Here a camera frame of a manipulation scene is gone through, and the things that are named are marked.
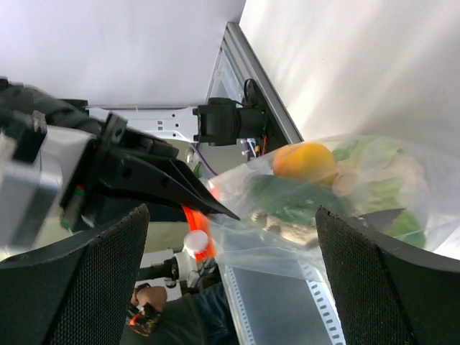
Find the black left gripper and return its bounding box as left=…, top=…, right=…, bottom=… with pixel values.
left=1, top=79, right=239, bottom=232

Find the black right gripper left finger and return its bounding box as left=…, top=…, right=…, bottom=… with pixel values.
left=1, top=205, right=150, bottom=344

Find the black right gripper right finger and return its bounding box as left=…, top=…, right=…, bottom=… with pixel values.
left=316, top=208, right=459, bottom=344

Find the clear zip bag orange zipper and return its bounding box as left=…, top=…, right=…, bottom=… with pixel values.
left=203, top=134, right=459, bottom=281

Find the grey fish toy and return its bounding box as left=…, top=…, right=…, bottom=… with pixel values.
left=247, top=208, right=407, bottom=249

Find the white green cabbage toy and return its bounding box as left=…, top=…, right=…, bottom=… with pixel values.
left=332, top=137, right=429, bottom=214

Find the green cucumber toy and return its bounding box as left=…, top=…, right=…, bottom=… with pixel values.
left=247, top=175, right=350, bottom=225

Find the yellow orange pepper toy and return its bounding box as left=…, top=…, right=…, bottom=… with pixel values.
left=272, top=142, right=337, bottom=186

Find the green grapes toy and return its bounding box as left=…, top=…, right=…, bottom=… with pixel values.
left=385, top=210, right=426, bottom=248

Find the operator hand with watch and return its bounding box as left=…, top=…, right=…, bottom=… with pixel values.
left=131, top=286, right=167, bottom=312

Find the operator dark clothed body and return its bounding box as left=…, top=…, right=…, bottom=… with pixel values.
left=120, top=282, right=239, bottom=345

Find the black orange teleoperation handle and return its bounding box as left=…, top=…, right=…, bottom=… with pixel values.
left=126, top=304, right=162, bottom=336

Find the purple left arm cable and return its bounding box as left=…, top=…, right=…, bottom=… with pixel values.
left=188, top=142, right=219, bottom=178

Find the white slotted cable duct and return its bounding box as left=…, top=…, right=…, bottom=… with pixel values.
left=218, top=263, right=346, bottom=345

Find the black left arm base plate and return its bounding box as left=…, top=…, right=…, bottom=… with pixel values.
left=241, top=78, right=276, bottom=139

